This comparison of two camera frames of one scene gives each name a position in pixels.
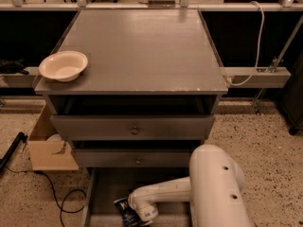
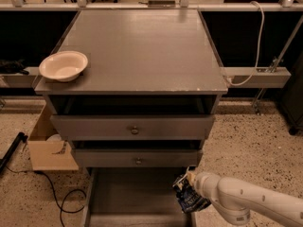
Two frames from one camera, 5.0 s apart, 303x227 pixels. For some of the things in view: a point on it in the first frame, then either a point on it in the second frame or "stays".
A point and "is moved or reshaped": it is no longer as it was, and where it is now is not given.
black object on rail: (12, 66) stays
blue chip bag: (128, 215) is moved or reshaped
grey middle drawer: (168, 157) stays
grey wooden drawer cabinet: (149, 96) stays
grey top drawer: (134, 127) stays
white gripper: (141, 204) to (201, 183)
